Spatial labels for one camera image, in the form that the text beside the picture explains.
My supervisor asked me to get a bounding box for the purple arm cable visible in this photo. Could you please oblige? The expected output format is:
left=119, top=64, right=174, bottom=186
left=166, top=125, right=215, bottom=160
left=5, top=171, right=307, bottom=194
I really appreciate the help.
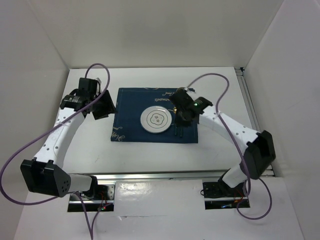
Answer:
left=184, top=72, right=273, bottom=220
left=0, top=63, right=111, bottom=240

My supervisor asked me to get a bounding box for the aluminium right side rail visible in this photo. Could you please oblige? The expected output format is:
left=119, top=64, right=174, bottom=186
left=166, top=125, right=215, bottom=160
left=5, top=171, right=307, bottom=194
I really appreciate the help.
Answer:
left=234, top=66, right=275, bottom=176

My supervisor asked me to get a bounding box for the white plate green rim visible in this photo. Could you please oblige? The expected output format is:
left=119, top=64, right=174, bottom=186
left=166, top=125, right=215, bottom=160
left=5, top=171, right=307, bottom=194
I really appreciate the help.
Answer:
left=140, top=106, right=172, bottom=134

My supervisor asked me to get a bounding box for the aluminium rail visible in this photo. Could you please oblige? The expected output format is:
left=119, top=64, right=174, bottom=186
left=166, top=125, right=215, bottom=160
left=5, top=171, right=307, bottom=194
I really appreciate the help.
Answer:
left=234, top=66, right=275, bottom=176
left=91, top=170, right=226, bottom=185

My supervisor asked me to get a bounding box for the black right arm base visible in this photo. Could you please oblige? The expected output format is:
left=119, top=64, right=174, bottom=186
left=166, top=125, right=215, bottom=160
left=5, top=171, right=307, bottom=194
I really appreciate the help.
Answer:
left=200, top=181, right=250, bottom=210

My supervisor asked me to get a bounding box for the aluminium front rail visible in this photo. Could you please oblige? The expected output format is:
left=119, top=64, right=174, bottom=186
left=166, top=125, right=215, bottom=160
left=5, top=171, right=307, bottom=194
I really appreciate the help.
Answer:
left=91, top=170, right=226, bottom=185

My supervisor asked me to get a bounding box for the blue fish-print placemat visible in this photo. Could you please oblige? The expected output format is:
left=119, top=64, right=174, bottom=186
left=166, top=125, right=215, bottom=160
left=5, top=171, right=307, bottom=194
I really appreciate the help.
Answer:
left=110, top=87, right=198, bottom=144

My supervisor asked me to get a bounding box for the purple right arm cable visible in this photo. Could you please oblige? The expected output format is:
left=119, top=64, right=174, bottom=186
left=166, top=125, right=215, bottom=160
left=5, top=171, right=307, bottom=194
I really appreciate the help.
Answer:
left=184, top=72, right=273, bottom=220

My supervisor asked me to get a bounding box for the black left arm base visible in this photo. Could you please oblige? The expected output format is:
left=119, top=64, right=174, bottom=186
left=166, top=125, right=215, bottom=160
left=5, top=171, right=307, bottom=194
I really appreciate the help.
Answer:
left=67, top=184, right=115, bottom=213

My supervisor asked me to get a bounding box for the gold spoon green handle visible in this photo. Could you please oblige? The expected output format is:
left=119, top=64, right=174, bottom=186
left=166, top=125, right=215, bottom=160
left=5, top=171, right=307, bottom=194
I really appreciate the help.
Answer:
left=173, top=123, right=184, bottom=138

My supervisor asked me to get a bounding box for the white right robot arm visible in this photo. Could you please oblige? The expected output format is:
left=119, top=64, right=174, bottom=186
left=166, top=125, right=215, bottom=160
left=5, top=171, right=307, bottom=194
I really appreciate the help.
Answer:
left=169, top=87, right=276, bottom=196

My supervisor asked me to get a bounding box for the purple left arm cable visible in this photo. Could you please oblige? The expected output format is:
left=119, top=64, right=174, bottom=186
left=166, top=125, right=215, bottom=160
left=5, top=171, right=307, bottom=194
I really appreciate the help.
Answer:
left=0, top=63, right=111, bottom=240

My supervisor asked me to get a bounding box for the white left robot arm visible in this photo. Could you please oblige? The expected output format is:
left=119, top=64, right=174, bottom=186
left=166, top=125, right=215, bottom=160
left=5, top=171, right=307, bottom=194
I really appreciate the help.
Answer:
left=20, top=78, right=116, bottom=200

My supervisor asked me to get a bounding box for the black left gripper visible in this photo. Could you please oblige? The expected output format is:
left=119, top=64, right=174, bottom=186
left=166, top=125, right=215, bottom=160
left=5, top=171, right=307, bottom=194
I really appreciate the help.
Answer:
left=89, top=89, right=118, bottom=121

